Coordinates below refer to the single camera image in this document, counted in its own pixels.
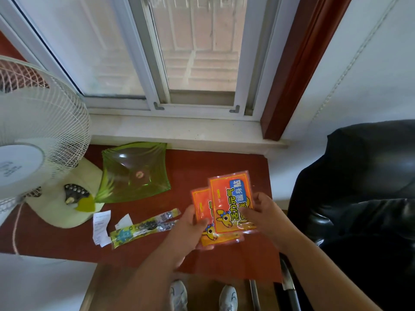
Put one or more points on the person's left hand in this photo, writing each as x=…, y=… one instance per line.
x=183, y=233

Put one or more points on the person's right hand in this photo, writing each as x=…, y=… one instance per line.
x=270, y=220

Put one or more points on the person's right thumb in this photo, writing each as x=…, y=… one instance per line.
x=248, y=212

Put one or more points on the person's left thumb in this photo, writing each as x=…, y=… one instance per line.
x=202, y=222

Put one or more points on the orange cartoon heat patch packet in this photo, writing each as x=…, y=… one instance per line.
x=230, y=197
x=202, y=204

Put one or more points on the person's left forearm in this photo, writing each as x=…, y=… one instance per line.
x=142, y=281

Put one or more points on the person's right forearm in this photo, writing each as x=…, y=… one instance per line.
x=321, y=278

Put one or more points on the long green yellow packet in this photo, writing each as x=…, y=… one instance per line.
x=152, y=220
x=139, y=234

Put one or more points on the person's left white shoe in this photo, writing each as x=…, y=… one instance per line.
x=178, y=296

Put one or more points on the person's white shoe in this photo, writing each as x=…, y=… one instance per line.
x=228, y=298
x=178, y=296

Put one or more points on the small white paper slip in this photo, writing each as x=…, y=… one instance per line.
x=124, y=222

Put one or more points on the person's right white shoe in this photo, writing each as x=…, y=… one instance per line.
x=228, y=298

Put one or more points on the green glass dish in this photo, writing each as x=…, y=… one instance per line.
x=133, y=173

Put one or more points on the pale stone window sill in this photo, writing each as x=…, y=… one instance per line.
x=181, y=131

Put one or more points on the white paper receipt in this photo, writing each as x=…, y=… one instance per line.
x=100, y=226

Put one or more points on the black leather chair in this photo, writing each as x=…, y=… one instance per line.
x=360, y=204

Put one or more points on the red-brown wooden window trim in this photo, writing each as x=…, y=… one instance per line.
x=298, y=64

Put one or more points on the white cabinet top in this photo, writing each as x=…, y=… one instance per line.
x=42, y=283

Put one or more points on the white electric fan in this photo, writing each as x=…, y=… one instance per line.
x=35, y=142

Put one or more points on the white sliding window frame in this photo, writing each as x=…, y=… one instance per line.
x=142, y=61

